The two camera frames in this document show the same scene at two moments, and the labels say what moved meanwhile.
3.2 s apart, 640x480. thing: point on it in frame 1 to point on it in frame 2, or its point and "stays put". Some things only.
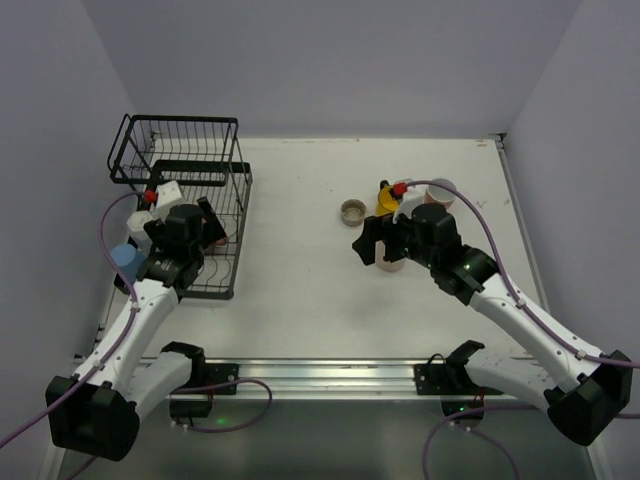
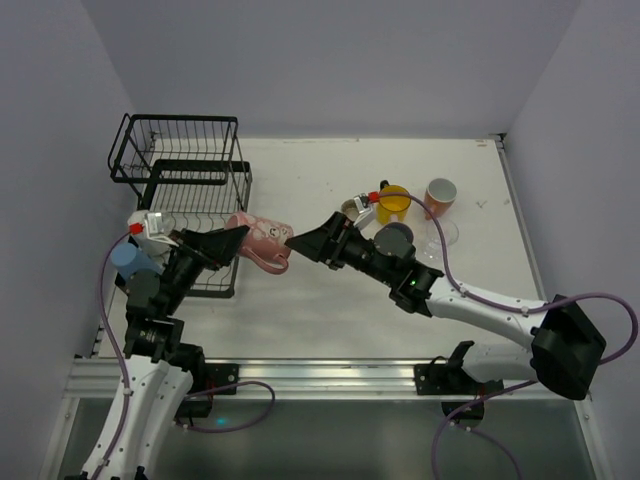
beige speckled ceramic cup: (353, 212) stays put
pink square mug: (438, 195) stays put
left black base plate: (215, 373) stays put
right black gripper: (388, 239) to (338, 242)
